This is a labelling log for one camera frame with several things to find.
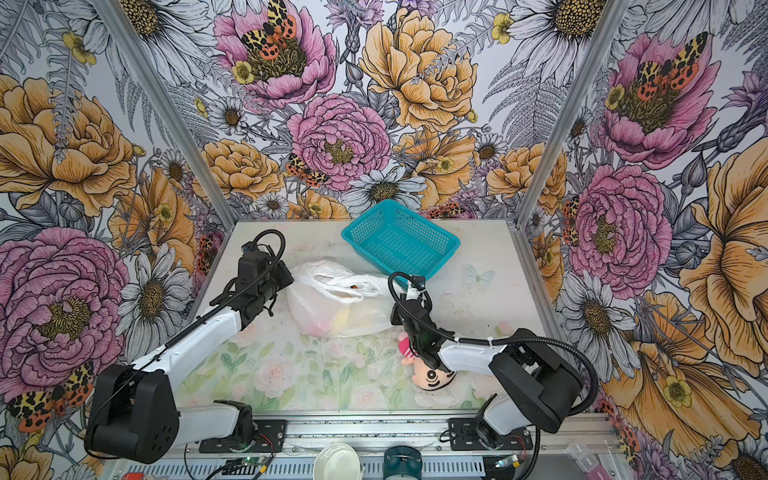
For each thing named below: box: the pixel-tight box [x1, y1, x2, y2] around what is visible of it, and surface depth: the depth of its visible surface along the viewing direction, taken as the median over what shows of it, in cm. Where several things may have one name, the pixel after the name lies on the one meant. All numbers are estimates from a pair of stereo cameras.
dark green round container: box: [383, 445, 423, 480], surface depth 65 cm
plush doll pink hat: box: [398, 333, 457, 391], surface depth 79 cm
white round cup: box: [313, 443, 362, 480], surface depth 71 cm
